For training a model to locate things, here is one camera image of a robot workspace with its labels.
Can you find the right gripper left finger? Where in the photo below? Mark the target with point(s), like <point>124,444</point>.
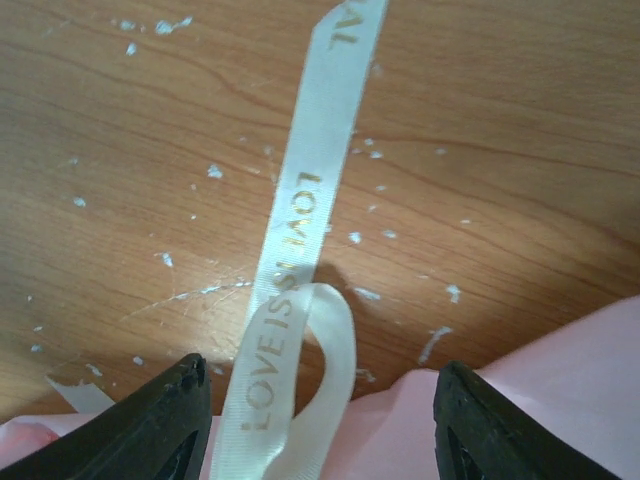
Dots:
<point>160,431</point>

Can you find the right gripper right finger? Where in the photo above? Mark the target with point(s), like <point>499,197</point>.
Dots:
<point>481,434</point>

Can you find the pink bouquet wrapping paper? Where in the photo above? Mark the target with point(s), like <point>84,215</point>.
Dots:
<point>581,383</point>

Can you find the cream printed ribbon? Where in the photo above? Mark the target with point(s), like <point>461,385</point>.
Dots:
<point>294,372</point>

